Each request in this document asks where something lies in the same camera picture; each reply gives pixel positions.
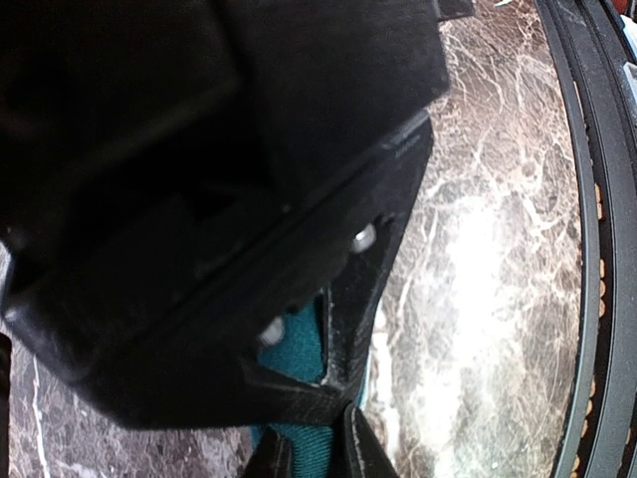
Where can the dark green sock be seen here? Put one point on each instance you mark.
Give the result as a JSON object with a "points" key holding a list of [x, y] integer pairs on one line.
{"points": [[299, 355]]}

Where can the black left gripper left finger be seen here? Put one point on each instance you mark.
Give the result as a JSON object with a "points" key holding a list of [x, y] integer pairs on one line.
{"points": [[273, 458]]}

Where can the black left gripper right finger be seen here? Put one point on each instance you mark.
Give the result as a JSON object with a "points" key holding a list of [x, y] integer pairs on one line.
{"points": [[362, 453]]}

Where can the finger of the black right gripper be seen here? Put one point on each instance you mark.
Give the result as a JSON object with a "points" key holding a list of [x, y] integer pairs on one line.
{"points": [[198, 367]]}

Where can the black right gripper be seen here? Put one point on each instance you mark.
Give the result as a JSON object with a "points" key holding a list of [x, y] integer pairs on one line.
{"points": [[148, 145]]}

